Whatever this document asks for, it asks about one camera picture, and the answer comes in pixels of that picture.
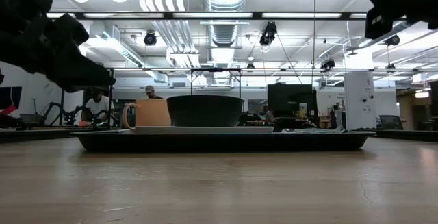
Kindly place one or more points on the red flat object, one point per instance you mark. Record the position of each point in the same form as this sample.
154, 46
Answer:
8, 110

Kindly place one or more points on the grey cloth napkin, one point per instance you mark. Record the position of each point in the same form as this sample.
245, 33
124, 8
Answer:
308, 130

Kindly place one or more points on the orange cup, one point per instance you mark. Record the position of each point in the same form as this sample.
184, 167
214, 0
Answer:
150, 112

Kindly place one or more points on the person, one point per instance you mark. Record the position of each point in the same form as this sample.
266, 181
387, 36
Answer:
150, 90
97, 105

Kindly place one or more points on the black computer monitor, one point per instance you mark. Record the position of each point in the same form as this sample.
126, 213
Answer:
291, 97

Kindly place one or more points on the black background robot arm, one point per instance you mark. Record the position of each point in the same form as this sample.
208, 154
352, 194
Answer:
72, 118

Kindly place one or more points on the black overhead beam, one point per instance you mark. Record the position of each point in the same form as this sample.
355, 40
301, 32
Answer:
167, 15

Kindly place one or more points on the black metal table frame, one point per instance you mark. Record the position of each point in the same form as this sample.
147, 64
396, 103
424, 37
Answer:
34, 135

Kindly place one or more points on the black bowl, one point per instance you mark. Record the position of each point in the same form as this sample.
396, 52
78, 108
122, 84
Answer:
205, 111

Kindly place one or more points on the black plastic tray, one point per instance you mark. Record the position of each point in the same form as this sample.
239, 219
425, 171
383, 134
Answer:
222, 143

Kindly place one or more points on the white round plate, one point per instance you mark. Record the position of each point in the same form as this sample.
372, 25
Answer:
205, 130

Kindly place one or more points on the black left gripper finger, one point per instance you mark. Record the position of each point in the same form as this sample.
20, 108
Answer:
78, 73

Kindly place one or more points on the white column cabinet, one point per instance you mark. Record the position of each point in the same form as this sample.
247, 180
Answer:
359, 100

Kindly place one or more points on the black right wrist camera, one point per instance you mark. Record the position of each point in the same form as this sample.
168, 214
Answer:
378, 25

